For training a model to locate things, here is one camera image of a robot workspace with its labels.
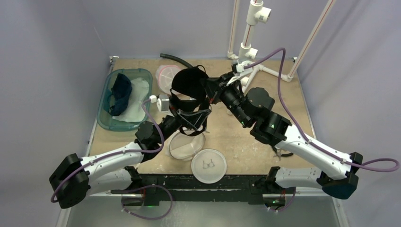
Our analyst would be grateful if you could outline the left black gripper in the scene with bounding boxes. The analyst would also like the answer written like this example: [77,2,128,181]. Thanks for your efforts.
[156,97,210,145]

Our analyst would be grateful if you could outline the black bra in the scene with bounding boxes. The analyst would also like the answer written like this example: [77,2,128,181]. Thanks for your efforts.
[169,65,211,136]

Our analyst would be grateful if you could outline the teal plastic bin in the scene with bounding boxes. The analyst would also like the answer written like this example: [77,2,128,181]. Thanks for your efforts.
[97,69,153,131]

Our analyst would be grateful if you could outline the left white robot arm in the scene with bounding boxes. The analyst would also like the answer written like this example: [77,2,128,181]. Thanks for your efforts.
[49,108,211,209]

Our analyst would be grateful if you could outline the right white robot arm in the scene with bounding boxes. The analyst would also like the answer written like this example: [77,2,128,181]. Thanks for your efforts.
[200,73,363,200]

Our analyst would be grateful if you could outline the white cloth garment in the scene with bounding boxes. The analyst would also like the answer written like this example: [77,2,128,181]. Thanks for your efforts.
[112,78,149,122]

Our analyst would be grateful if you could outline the white PVC pipe rack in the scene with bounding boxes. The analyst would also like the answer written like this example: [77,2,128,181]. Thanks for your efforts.
[227,0,336,92]

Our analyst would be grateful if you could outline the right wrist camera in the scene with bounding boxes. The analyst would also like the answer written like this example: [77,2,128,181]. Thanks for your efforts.
[226,60,253,86]

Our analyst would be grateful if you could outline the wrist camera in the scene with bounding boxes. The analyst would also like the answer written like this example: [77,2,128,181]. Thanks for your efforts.
[226,60,253,86]
[149,94,170,113]

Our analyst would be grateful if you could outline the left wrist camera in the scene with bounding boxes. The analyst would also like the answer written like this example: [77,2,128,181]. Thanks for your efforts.
[149,94,170,113]

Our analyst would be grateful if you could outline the black rubber hose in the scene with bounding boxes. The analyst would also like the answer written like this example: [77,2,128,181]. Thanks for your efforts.
[159,53,193,68]

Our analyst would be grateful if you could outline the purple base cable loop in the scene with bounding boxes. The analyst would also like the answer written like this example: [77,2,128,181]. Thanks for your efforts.
[121,184,174,220]

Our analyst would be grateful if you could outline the black handled pliers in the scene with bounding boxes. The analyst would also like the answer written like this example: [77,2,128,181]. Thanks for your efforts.
[272,147,294,160]

